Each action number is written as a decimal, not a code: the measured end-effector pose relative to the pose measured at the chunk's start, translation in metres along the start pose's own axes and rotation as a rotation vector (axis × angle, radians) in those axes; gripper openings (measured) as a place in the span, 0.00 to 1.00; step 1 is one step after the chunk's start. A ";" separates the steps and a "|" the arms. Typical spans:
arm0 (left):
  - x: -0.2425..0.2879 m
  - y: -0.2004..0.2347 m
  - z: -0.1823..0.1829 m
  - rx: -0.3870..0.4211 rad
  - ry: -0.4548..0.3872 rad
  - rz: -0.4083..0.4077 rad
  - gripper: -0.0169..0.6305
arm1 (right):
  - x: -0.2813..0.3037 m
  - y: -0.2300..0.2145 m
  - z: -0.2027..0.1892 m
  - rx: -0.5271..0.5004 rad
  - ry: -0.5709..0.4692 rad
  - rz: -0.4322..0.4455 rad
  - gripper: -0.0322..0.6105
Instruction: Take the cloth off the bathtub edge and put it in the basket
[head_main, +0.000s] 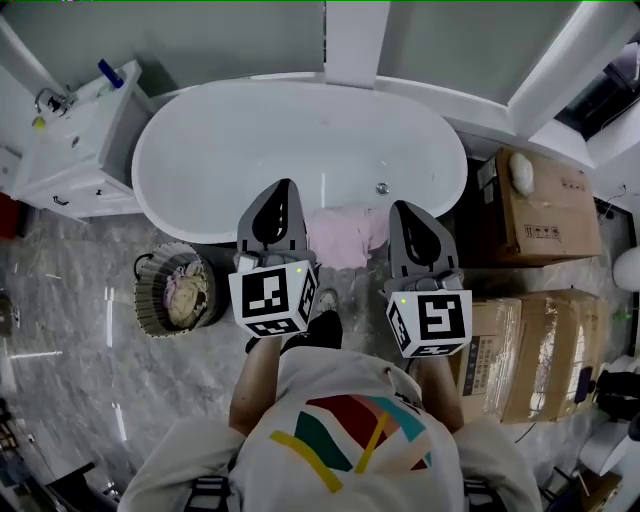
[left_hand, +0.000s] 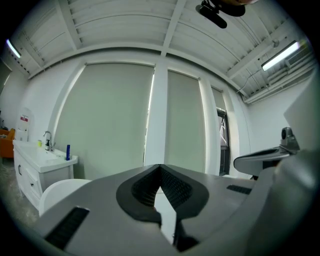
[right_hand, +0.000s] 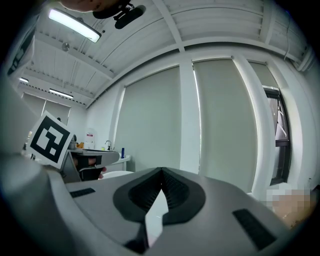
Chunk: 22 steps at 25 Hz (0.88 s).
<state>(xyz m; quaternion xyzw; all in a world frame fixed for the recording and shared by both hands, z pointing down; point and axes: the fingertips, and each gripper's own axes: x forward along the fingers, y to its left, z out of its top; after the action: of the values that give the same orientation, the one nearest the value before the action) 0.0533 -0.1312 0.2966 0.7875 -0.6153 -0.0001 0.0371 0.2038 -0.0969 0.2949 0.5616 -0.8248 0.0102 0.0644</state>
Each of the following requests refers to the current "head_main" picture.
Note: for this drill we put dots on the person's left forearm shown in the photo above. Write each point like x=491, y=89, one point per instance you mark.
x=252, y=395

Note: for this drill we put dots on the chrome bathtub drain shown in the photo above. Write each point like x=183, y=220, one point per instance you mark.
x=382, y=188

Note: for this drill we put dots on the person's black trousers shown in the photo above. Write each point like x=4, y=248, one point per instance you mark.
x=325, y=330

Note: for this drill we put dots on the dark smartphone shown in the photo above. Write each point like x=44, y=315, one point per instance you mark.
x=584, y=385

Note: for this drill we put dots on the person's white printed shirt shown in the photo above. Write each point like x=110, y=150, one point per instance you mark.
x=325, y=480

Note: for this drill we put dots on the person's right forearm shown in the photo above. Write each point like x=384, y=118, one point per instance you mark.
x=440, y=395

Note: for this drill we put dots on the orange box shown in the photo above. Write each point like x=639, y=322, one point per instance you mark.
x=10, y=215

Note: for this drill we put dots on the white rounded lump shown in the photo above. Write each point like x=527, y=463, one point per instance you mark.
x=522, y=172

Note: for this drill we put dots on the black headset device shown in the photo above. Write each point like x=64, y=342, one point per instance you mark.
x=620, y=392

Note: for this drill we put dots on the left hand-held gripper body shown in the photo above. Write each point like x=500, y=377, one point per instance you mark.
x=265, y=297

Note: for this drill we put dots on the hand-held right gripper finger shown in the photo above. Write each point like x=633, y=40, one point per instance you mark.
x=445, y=255
x=393, y=255

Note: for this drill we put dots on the pink cloth garment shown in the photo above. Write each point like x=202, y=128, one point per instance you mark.
x=340, y=237

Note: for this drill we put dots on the blue bottle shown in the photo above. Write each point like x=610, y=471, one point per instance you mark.
x=111, y=74

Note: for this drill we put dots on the white round fixture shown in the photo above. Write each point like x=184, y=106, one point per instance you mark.
x=629, y=270

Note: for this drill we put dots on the chrome faucet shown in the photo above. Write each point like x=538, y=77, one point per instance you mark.
x=52, y=100

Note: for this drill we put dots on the cream clothes bundle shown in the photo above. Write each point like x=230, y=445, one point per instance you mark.
x=185, y=295

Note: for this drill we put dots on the dark folding chair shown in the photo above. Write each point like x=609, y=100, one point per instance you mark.
x=575, y=492

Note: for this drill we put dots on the taped cardboard box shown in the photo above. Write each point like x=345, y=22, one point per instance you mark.
x=555, y=350

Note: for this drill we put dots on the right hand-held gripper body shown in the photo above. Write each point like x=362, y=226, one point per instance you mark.
x=440, y=320

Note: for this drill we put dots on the person's left white shoe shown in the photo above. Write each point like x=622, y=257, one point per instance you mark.
x=327, y=301

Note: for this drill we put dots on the white vanity cabinet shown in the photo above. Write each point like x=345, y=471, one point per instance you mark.
x=85, y=160

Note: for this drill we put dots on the striped laundry basket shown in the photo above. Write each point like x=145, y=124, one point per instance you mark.
x=147, y=295

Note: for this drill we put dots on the dark window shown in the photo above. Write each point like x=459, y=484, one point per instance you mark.
x=600, y=95

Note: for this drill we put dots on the white oval bathtub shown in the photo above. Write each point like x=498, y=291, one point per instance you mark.
x=225, y=160

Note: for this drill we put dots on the small white box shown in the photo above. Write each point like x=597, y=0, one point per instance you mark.
x=9, y=167

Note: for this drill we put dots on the white ceramic fixture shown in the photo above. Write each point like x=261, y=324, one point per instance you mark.
x=610, y=447

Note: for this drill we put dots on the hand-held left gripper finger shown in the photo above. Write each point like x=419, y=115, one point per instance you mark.
x=244, y=235
x=298, y=230

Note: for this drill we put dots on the printed cardboard box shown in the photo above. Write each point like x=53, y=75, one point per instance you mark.
x=550, y=220

